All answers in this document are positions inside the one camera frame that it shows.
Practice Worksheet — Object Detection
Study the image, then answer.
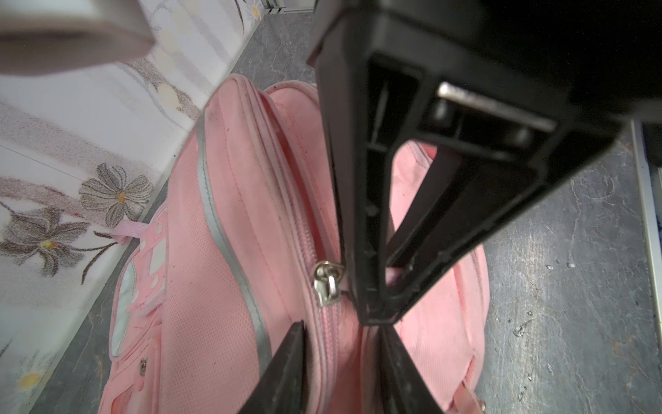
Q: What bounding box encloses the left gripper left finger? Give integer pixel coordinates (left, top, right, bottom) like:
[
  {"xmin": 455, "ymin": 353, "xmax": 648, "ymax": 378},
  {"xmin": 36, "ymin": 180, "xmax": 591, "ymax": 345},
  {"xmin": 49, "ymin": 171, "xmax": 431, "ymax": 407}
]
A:
[{"xmin": 239, "ymin": 321, "xmax": 306, "ymax": 414}]

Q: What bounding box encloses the pink backpack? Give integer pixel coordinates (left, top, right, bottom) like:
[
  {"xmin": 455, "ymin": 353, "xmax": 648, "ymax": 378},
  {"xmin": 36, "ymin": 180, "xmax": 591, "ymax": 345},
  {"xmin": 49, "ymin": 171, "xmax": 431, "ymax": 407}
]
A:
[{"xmin": 97, "ymin": 73, "xmax": 491, "ymax": 414}]

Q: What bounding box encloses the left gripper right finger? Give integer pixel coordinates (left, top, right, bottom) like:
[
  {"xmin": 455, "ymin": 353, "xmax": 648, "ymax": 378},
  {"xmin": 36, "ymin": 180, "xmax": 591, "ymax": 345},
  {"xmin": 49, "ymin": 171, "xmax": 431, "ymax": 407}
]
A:
[{"xmin": 379, "ymin": 325, "xmax": 443, "ymax": 414}]

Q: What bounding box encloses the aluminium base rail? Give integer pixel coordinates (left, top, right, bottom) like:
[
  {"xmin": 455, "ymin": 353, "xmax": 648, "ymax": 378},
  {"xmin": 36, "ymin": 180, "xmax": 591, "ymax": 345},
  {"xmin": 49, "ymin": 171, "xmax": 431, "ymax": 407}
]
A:
[{"xmin": 629, "ymin": 120, "xmax": 661, "ymax": 348}]

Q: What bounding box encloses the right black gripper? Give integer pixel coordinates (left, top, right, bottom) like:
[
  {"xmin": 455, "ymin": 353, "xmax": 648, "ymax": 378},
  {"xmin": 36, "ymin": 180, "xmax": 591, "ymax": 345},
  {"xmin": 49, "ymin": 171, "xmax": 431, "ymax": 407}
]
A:
[{"xmin": 311, "ymin": 1, "xmax": 661, "ymax": 124}]

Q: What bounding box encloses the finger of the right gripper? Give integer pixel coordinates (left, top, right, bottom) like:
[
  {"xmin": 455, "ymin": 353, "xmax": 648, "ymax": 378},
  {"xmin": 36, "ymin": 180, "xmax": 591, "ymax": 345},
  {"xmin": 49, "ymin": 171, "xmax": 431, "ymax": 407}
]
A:
[{"xmin": 307, "ymin": 9, "xmax": 622, "ymax": 327}]

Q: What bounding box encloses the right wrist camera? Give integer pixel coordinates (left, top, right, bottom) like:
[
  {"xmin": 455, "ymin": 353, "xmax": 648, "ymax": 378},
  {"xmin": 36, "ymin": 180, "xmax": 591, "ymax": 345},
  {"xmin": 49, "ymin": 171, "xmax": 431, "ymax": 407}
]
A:
[{"xmin": 1, "ymin": 0, "xmax": 155, "ymax": 76}]

